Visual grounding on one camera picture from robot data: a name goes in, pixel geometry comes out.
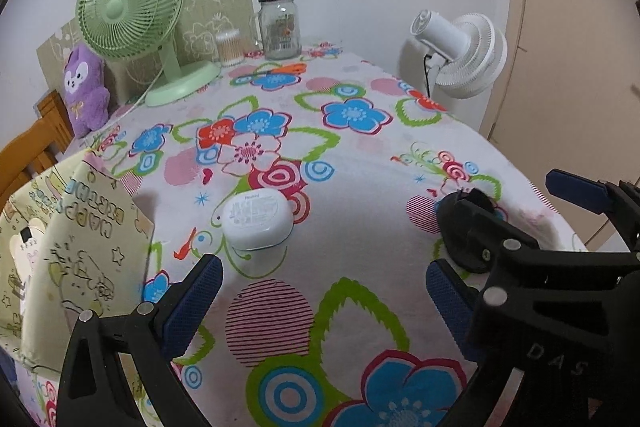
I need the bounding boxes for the yellow printed fabric storage box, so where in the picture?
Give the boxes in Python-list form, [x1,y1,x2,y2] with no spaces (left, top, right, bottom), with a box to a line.
[0,149,154,369]

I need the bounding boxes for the purple plush toy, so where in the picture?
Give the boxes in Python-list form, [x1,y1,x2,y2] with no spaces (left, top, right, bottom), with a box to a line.
[62,44,112,138]

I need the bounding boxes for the glass jar with green lid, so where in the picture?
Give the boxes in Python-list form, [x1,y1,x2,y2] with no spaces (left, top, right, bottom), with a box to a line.
[249,0,303,62]

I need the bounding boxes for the white fan power cable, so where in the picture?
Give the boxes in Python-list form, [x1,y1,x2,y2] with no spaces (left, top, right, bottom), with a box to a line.
[107,69,168,120]

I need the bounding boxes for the floral tablecloth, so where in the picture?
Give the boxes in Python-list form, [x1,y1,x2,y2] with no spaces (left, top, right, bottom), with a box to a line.
[15,42,589,427]

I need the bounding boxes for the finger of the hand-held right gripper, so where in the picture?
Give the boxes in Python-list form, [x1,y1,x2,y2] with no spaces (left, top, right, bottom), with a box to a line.
[546,169,640,254]
[436,196,544,292]

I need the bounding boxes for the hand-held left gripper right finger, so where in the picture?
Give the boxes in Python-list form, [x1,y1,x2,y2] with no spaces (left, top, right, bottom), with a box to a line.
[425,259,481,361]

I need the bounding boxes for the black round suction mount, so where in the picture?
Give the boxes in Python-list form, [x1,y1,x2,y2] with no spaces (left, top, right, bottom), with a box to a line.
[434,188,502,272]

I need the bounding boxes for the wooden chair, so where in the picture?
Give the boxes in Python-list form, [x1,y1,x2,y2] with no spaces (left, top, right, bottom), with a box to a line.
[0,88,77,210]

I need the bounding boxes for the green desk fan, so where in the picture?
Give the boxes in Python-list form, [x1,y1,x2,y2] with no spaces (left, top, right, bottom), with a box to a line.
[75,0,222,108]

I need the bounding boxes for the clear cotton swab container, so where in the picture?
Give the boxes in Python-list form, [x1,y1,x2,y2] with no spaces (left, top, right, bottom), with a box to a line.
[215,28,246,68]

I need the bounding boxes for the white earbud case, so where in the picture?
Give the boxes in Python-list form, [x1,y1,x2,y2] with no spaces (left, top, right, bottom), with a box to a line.
[221,193,295,252]

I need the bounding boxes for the beige door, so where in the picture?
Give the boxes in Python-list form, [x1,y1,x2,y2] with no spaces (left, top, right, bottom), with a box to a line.
[477,0,640,253]

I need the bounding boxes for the white clip fan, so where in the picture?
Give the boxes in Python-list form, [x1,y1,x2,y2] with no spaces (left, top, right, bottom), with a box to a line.
[410,8,508,98]

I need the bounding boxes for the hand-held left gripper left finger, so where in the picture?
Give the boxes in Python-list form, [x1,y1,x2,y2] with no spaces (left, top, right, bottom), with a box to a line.
[55,253,224,427]

